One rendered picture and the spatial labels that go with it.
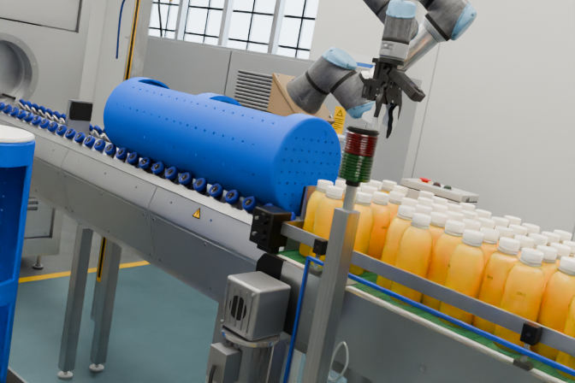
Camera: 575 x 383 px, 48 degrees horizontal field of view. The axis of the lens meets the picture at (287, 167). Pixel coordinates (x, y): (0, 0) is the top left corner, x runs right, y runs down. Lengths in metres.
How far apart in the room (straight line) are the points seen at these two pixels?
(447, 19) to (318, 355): 1.25
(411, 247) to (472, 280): 0.14
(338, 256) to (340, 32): 3.63
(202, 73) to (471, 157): 1.89
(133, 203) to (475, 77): 2.91
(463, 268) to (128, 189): 1.27
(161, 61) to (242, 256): 2.94
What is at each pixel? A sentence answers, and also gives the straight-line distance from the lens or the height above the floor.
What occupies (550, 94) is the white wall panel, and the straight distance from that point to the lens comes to 4.35.
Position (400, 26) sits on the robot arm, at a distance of 1.73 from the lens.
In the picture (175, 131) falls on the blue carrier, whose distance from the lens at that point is 2.00.
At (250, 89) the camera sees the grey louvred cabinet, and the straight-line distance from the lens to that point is 3.93.
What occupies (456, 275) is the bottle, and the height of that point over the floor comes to 1.00.
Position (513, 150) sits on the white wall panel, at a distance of 4.40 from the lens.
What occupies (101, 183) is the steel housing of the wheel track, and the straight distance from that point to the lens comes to 2.36.
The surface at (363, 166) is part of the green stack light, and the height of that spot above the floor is 1.19.
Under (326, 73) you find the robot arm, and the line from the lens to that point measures 2.23.
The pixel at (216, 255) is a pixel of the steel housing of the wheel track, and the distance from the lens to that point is 1.88.
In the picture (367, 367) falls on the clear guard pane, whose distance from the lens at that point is 1.37.
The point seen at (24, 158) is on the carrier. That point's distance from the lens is 1.91.
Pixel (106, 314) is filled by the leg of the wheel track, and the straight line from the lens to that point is 2.77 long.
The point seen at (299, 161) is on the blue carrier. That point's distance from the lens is 1.75.
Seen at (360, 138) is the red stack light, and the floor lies 1.24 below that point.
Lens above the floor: 1.33
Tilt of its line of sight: 8 degrees down
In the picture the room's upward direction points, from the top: 10 degrees clockwise
